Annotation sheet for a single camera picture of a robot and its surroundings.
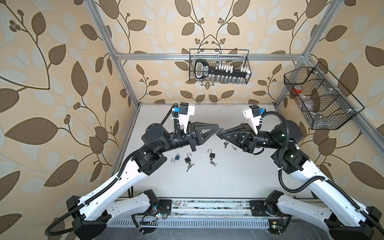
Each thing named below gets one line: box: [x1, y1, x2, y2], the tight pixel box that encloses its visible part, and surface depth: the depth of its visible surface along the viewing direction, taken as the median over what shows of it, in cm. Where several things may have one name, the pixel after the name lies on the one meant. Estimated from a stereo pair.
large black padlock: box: [184, 152, 192, 164], surface depth 93 cm
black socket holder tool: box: [194, 59, 250, 79], surface depth 84 cm
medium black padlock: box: [207, 148, 216, 159], surface depth 95 cm
